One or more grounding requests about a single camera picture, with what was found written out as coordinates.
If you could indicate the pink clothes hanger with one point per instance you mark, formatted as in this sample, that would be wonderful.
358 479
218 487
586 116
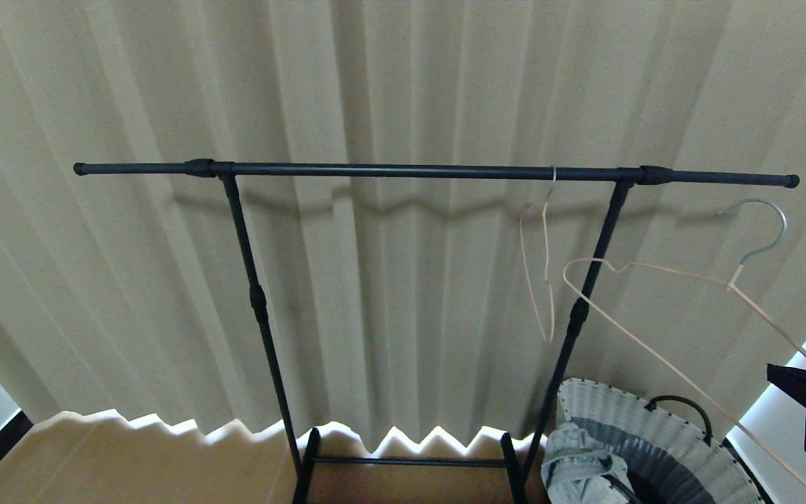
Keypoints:
662 267
546 245

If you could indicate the white laundry basket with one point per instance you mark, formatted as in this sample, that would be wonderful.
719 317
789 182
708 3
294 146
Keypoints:
620 402

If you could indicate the black clothes rack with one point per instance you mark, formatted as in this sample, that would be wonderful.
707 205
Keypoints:
410 170

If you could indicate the pale grey garment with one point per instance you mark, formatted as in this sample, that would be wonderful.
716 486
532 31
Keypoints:
578 462

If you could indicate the beige curtain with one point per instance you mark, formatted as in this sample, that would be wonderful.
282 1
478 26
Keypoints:
375 84

